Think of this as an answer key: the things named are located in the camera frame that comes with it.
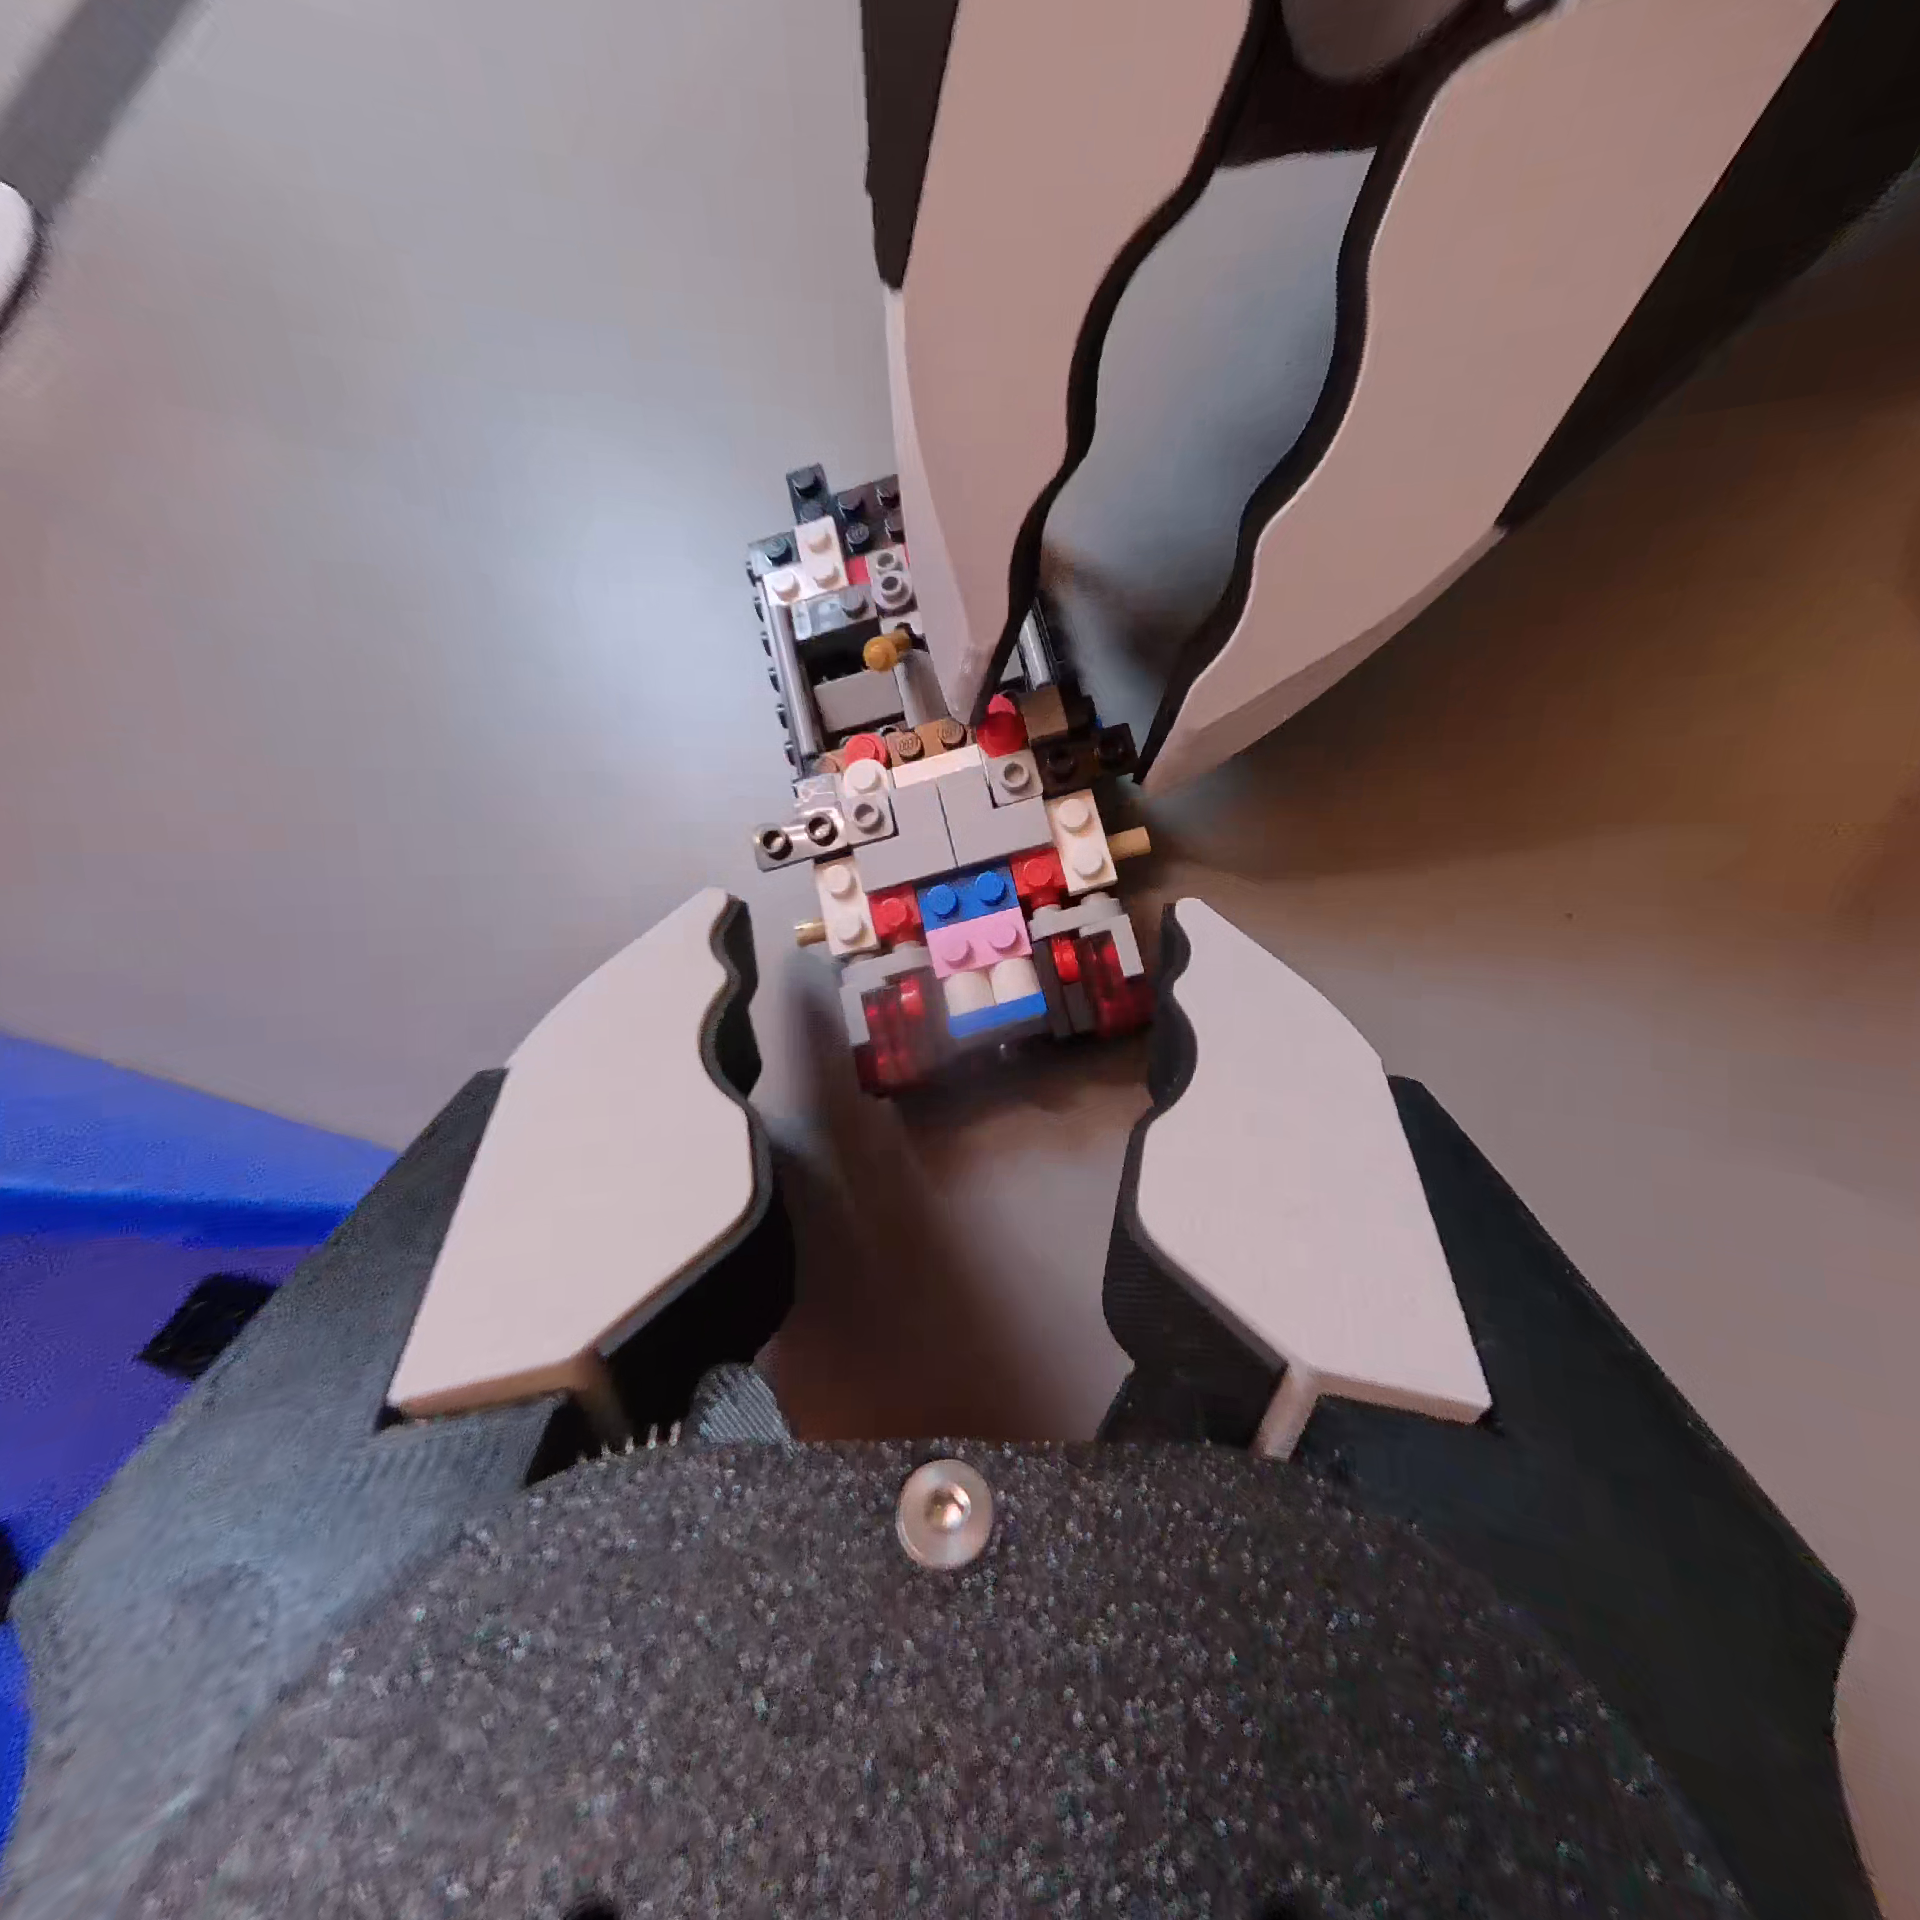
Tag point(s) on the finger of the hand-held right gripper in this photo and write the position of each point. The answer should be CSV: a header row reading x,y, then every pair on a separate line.
x,y
1020,241
1499,300

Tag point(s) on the large blue plastic bin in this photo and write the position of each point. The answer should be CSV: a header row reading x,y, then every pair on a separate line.
x,y
121,1200

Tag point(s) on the brick car model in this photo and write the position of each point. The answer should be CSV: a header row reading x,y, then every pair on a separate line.
x,y
961,872

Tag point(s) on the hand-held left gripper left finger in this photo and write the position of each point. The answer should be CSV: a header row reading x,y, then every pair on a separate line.
x,y
601,1200

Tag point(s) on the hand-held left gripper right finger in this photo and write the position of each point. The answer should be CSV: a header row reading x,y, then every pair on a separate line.
x,y
1306,1200

